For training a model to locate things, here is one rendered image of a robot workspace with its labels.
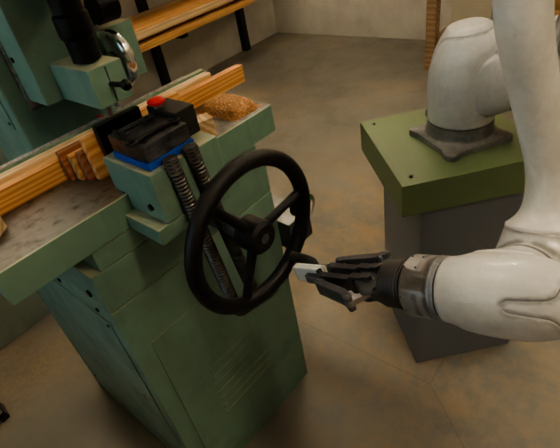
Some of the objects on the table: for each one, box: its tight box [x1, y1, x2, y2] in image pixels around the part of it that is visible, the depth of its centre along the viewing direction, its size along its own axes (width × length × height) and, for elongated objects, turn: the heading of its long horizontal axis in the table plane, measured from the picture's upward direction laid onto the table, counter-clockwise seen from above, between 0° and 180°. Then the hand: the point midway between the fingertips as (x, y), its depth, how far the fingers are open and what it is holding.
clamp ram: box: [92, 105, 142, 156], centre depth 80 cm, size 9×8×9 cm
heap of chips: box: [196, 93, 263, 122], centre depth 98 cm, size 8×12×3 cm
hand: (311, 272), depth 81 cm, fingers closed
